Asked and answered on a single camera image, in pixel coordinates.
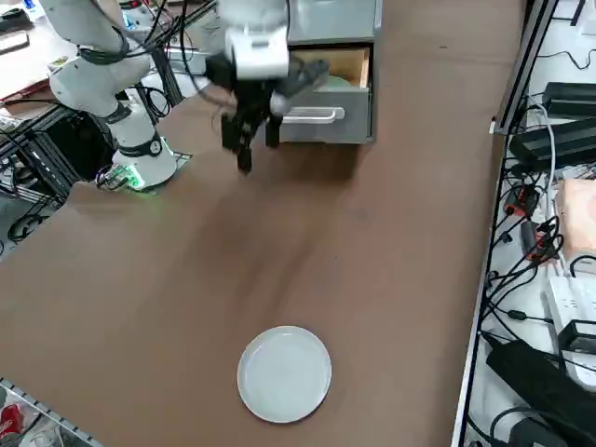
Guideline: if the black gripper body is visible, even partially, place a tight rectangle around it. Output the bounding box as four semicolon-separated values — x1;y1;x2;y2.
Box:
204;53;285;123

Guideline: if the white drawer handle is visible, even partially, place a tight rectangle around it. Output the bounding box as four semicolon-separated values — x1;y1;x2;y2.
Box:
278;105;346;125

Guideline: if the light green plate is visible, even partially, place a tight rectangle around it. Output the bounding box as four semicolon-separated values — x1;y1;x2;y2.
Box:
324;72;356;92

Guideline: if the pale gray-white plate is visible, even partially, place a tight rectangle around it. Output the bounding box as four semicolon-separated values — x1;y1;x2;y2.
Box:
237;325;333;424

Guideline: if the gray cabinet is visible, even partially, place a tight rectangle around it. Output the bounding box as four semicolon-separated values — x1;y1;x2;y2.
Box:
286;0;385;144

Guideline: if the long black power brick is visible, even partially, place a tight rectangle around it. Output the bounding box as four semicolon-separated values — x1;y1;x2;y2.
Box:
508;117;596;169

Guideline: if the dark power adapter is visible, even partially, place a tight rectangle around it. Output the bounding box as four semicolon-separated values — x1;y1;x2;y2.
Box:
542;82;596;118

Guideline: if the peach foam block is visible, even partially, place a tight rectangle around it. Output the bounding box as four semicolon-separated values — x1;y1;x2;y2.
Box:
556;178;596;277

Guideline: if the white power strip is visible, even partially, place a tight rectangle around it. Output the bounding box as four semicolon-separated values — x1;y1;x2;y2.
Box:
541;276;596;328

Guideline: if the red can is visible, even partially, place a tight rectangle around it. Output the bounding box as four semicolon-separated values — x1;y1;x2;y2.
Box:
0;403;25;440

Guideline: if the large black power adapter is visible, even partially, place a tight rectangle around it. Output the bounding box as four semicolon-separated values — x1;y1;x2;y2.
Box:
485;338;596;447

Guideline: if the black metal cart frame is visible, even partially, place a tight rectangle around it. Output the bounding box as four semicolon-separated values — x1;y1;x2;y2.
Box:
0;105;120;206

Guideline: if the red cable connector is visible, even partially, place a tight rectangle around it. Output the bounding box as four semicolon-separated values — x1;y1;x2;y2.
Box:
525;230;565;263
505;184;540;217

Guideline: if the white cable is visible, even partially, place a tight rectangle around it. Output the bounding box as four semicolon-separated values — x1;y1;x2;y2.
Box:
530;102;560;220

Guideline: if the aluminium table edge rail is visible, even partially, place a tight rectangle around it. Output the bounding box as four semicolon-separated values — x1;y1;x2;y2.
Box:
450;0;560;447

